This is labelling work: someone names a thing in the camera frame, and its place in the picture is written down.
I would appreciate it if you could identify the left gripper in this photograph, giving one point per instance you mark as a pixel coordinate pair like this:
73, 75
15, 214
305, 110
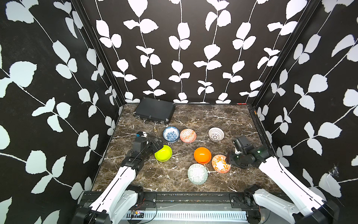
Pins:
155, 148

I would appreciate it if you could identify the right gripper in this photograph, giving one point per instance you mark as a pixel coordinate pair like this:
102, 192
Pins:
229, 159

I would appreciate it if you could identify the lime green bowl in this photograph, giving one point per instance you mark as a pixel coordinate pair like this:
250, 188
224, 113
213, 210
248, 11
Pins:
164, 154

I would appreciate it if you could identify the orange leaf patterned bowl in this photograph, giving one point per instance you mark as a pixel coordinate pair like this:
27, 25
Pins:
220, 165

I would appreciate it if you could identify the blue floral bowl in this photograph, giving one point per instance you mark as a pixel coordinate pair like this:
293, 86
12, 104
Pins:
171, 134

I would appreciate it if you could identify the red patterned bowl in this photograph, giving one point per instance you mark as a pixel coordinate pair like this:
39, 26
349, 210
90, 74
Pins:
188, 135

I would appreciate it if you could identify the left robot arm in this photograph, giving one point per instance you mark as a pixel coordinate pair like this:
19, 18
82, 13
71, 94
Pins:
119, 196

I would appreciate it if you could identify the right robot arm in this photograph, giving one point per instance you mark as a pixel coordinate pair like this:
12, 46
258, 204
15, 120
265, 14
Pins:
304, 207

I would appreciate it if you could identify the white maroon patterned bowl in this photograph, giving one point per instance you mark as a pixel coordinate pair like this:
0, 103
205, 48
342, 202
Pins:
216, 134

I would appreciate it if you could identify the black hard carrying case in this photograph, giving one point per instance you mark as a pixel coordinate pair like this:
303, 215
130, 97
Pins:
155, 110

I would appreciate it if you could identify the orange plastic bowl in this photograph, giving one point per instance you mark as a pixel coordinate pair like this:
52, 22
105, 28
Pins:
202, 155

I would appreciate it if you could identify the pale green patterned bowl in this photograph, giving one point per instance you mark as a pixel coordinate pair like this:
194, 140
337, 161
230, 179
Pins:
197, 174

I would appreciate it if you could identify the small circuit board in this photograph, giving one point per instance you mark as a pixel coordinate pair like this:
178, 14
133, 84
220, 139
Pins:
137, 214

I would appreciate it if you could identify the black front mounting rail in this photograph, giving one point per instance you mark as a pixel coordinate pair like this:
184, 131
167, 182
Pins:
234, 199

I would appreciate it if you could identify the white perforated cable tray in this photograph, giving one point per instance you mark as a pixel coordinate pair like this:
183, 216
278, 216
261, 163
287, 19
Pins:
220, 216

